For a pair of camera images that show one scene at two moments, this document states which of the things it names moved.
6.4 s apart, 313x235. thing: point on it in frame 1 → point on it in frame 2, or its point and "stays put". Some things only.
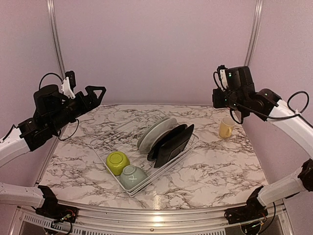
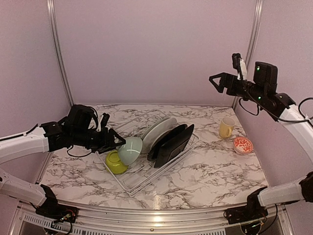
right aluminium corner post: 256,31 stays put
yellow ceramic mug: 226,127 stays put
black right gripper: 218,102 → 226,77
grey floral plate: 146,139 stays put
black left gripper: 86,106 → 107,140
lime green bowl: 116,160 stays put
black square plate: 173,147 stays put
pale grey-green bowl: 131,176 → 129,152
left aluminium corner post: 55,35 stays put
